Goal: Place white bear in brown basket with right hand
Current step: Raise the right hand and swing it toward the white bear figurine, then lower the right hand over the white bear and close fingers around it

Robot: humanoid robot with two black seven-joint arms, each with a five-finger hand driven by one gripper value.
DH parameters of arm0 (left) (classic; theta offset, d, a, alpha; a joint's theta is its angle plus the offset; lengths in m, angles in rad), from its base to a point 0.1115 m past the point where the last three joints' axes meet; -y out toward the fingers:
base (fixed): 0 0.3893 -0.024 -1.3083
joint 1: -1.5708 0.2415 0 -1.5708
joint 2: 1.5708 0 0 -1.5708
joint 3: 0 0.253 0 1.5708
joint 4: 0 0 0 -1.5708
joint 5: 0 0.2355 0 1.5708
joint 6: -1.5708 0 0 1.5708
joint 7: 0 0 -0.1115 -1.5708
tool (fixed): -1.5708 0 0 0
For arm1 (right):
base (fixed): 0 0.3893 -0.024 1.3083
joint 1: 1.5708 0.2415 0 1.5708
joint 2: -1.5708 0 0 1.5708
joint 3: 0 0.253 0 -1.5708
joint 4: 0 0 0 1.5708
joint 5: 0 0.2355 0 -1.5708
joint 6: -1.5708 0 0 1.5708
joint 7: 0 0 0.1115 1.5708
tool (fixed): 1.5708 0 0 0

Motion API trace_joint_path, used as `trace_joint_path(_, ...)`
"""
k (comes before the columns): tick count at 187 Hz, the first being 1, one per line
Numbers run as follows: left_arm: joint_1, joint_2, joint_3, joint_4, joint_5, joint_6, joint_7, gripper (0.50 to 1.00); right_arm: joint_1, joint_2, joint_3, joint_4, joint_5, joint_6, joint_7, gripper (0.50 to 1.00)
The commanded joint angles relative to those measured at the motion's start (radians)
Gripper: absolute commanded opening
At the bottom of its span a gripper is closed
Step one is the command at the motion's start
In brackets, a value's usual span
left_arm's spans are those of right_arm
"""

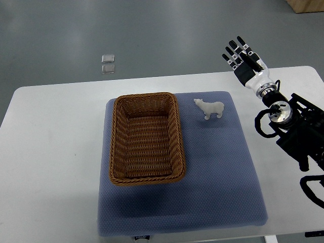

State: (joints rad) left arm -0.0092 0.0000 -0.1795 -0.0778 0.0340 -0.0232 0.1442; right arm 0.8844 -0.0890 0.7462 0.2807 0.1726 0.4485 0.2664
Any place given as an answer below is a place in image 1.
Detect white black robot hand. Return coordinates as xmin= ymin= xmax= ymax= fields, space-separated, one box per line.
xmin=222 ymin=36 xmax=276 ymax=99

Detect white bear figurine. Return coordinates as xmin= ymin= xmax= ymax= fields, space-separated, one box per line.
xmin=194 ymin=99 xmax=224 ymax=120

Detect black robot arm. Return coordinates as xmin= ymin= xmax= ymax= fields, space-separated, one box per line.
xmin=254 ymin=80 xmax=323 ymax=172

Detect brown wicker basket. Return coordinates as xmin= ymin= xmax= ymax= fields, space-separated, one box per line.
xmin=109 ymin=92 xmax=186 ymax=186

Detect wooden box corner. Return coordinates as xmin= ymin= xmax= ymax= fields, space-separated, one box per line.
xmin=287 ymin=0 xmax=323 ymax=14

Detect blue padded mat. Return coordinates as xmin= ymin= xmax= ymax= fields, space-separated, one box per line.
xmin=98 ymin=91 xmax=268 ymax=237

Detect upper metal floor plate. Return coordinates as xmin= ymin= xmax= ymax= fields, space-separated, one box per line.
xmin=101 ymin=54 xmax=115 ymax=63

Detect white table leg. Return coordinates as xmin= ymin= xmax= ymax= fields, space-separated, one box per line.
xmin=264 ymin=235 xmax=278 ymax=243

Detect black table control panel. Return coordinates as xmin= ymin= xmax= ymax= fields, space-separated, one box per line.
xmin=305 ymin=230 xmax=324 ymax=238

